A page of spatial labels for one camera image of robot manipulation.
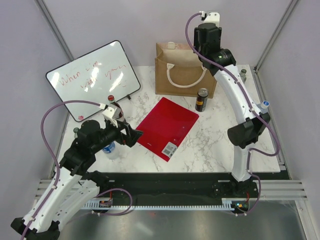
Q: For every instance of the clear glass bottle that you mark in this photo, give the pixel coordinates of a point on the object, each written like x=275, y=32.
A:
x=243, y=75

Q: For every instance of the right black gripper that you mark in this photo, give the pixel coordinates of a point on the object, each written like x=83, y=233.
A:
x=196, y=45

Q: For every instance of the dark tall beverage can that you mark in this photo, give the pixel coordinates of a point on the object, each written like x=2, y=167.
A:
x=201, y=99

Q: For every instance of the red plastic folder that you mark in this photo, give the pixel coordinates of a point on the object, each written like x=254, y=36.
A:
x=165, y=127

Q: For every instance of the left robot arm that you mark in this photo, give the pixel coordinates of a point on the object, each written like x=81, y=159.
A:
x=73, y=186

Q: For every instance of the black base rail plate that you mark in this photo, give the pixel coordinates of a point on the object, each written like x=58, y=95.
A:
x=171, y=188

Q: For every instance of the white slotted cable duct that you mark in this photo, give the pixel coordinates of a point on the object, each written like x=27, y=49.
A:
x=105, y=205

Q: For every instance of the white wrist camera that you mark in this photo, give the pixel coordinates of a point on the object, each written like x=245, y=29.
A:
x=108, y=114
x=210, y=17

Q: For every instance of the red cap cola bottle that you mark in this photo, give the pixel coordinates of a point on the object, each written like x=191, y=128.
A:
x=119, y=114

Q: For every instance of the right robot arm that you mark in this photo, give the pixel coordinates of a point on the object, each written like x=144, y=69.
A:
x=250, y=120

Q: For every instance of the green cap glass bottle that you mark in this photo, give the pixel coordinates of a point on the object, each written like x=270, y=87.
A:
x=75, y=131

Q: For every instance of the jute canvas tote bag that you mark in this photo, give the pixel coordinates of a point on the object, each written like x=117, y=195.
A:
x=179, y=72

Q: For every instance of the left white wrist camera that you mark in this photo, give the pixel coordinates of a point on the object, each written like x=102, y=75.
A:
x=108, y=114

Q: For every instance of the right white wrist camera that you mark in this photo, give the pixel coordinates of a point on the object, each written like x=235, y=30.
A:
x=210, y=17

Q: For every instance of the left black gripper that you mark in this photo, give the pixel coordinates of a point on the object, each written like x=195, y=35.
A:
x=131, y=136

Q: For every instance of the white dry-erase board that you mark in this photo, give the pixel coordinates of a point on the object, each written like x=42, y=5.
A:
x=93, y=77

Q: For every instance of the blue label plastic bottle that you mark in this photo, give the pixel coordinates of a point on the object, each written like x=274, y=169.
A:
x=111, y=151
x=264, y=106

